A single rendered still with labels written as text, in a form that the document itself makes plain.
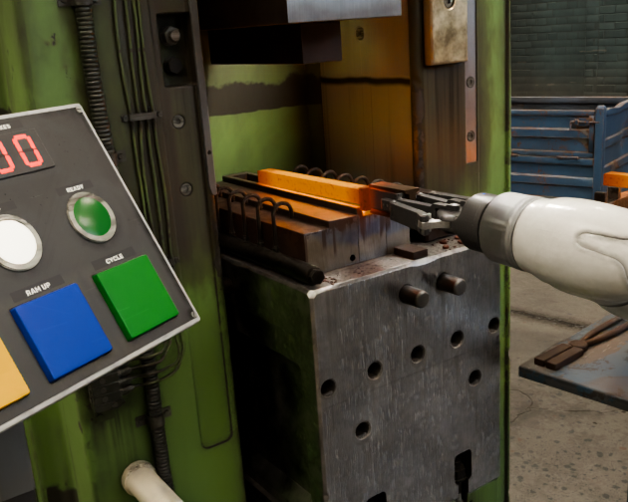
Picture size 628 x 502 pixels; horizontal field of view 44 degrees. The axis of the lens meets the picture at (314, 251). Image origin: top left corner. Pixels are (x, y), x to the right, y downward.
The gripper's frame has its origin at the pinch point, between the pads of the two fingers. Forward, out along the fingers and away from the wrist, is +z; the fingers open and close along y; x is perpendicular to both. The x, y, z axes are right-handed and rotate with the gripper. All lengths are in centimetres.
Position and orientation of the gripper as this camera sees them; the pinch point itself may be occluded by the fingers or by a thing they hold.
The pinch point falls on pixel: (392, 200)
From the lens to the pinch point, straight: 113.0
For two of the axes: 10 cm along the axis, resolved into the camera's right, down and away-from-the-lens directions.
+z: -5.8, -2.1, 7.9
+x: -0.6, -9.5, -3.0
